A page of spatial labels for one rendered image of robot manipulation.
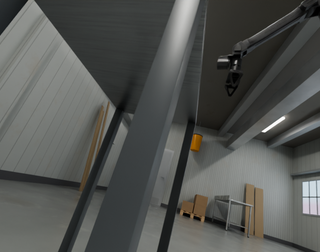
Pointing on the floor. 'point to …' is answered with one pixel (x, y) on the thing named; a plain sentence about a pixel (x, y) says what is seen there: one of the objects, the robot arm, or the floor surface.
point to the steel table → (231, 210)
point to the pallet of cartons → (195, 207)
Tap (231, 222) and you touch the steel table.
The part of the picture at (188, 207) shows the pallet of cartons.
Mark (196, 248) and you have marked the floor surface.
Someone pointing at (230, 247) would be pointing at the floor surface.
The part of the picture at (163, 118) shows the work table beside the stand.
